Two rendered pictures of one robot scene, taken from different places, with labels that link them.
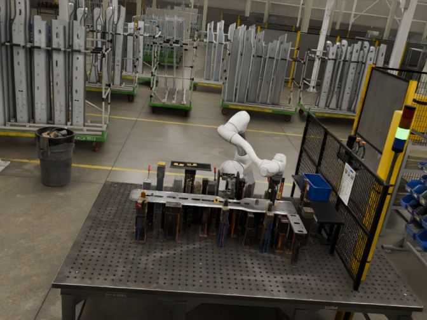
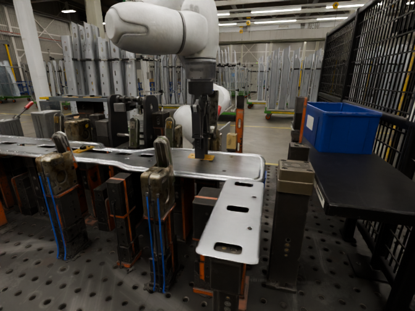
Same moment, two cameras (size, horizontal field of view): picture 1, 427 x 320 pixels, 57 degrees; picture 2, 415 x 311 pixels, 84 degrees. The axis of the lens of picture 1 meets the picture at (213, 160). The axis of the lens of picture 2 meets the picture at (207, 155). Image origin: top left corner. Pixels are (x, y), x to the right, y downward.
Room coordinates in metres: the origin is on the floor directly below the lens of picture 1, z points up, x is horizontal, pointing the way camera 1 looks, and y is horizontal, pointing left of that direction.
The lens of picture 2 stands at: (2.32, -0.79, 1.26)
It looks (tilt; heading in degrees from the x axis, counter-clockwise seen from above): 19 degrees down; 20
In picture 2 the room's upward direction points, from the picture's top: straight up
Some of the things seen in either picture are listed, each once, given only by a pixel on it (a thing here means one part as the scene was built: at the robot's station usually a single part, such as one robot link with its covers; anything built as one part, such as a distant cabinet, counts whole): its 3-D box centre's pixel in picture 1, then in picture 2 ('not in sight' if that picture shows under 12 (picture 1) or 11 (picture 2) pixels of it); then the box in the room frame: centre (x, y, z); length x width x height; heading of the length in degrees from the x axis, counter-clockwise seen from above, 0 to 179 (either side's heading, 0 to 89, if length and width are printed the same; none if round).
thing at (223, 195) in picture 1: (225, 196); (137, 150); (3.16, -0.15, 0.94); 0.18 x 0.13 x 0.49; 95
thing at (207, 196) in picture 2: (281, 234); (209, 241); (2.81, -0.62, 0.84); 0.11 x 0.10 x 0.28; 5
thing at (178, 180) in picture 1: (176, 199); (55, 153); (3.08, 0.28, 0.90); 0.13 x 0.10 x 0.41; 5
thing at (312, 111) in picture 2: (315, 186); (332, 124); (3.27, -0.94, 1.10); 0.30 x 0.17 x 0.13; 10
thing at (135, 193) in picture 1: (213, 201); (77, 150); (2.94, -0.05, 1.00); 1.38 x 0.22 x 0.02; 95
